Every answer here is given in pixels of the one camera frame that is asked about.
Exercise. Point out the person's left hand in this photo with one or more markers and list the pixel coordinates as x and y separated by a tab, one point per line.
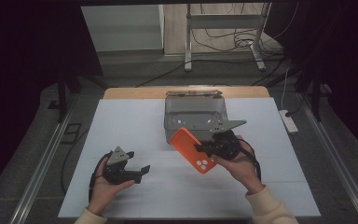
104	193

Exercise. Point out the person's right hand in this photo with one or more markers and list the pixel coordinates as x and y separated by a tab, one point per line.
242	168

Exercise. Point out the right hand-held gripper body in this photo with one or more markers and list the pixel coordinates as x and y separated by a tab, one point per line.
227	146

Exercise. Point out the white panel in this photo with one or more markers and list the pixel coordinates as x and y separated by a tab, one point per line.
121	28

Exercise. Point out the white table mat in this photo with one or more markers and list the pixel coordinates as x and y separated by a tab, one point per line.
130	124

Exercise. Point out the black stand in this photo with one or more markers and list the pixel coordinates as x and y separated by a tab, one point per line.
62	99
316	99

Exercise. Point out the transparent grey storage box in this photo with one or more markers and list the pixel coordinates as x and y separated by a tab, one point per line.
192	113

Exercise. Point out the transparent box lid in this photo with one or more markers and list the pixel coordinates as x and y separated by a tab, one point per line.
194	92

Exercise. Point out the orange phone case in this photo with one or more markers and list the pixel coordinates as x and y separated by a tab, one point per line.
189	149

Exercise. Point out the white power strip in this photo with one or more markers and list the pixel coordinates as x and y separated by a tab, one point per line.
289	122

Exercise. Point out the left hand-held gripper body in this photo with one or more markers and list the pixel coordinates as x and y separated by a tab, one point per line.
116	172

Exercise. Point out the white metal stand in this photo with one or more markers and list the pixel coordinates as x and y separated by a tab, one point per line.
188	37

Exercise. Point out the aluminium rail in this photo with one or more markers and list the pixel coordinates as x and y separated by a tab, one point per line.
335	155
40	174

